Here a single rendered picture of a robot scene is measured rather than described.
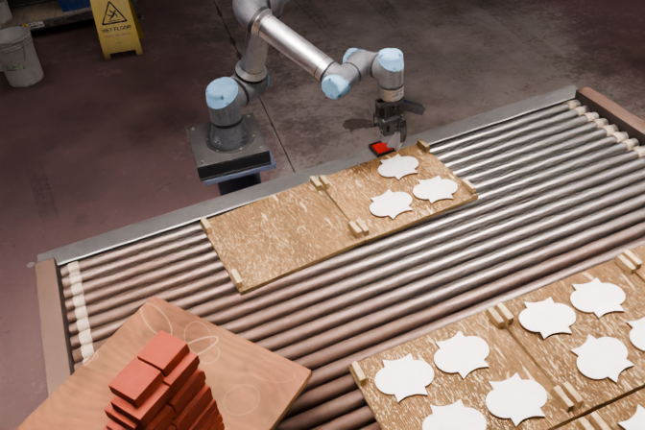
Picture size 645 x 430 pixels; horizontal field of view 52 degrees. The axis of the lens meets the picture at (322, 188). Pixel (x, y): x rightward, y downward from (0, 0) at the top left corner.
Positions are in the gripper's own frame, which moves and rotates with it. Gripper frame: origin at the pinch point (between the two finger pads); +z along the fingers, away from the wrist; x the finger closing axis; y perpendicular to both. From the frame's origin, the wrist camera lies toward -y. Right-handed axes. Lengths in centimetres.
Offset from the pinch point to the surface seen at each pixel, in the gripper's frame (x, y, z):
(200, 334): 44, 83, -1
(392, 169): 0.4, 2.8, 8.0
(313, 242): 18.2, 41.0, 9.1
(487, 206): 30.0, -14.6, 11.0
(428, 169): 5.8, -8.3, 9.1
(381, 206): 15.6, 15.6, 8.1
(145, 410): 79, 99, -28
